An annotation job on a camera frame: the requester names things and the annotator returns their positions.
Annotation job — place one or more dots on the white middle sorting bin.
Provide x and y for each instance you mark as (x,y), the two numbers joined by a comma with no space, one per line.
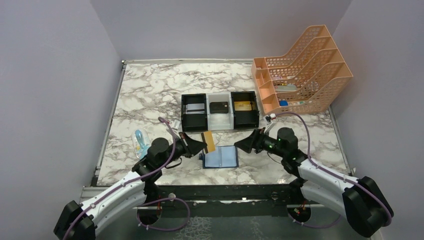
(219,111)

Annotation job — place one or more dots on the blue clear packaged item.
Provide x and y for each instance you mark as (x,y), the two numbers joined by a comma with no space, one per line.
(141,142)

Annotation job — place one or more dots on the gold credit card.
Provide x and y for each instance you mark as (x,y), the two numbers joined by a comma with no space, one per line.
(207,138)

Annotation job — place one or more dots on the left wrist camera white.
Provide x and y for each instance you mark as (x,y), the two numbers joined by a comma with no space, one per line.
(175,125)

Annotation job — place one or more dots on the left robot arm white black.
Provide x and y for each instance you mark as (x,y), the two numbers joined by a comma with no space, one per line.
(84,221)

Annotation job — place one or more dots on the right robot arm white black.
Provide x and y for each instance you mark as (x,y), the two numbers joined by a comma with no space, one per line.
(359,200)

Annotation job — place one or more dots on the gold card in bin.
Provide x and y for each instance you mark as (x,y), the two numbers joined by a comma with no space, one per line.
(243,106)

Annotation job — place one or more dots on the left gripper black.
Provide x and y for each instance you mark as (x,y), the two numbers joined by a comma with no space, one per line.
(193,146)

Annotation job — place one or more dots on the black metal mounting rail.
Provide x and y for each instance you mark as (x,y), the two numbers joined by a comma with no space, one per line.
(226,200)

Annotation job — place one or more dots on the aluminium table frame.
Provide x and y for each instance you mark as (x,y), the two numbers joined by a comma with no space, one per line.
(153,88)

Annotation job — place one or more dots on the blue item in organizer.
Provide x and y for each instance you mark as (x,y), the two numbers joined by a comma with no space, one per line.
(283,103)

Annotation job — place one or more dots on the orange plastic file organizer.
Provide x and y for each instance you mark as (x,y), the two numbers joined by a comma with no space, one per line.
(309,76)

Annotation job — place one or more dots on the black card in bin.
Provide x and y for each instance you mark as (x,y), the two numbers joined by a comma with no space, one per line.
(215,111)

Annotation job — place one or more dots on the black left sorting bin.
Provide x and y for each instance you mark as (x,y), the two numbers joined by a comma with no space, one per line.
(193,122)

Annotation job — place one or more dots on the silver card in bin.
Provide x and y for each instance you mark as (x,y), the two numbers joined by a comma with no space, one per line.
(194,108)

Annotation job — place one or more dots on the blue card holder wallet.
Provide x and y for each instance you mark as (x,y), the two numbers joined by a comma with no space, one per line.
(223,157)

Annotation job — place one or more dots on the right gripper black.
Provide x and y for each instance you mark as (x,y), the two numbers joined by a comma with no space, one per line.
(254,141)

